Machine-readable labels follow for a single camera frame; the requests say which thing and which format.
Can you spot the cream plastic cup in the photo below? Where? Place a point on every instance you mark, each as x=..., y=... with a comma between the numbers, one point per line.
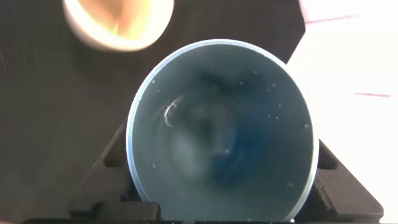
x=118, y=25

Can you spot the black tablecloth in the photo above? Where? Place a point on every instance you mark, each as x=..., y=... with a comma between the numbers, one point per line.
x=56, y=109

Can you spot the teal plastic cup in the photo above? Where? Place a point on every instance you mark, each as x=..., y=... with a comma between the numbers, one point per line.
x=217, y=130

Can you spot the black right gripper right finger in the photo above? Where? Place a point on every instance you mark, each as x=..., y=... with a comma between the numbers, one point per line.
x=342, y=199

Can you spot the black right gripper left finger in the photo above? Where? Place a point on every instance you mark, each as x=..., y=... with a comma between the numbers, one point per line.
x=102, y=189

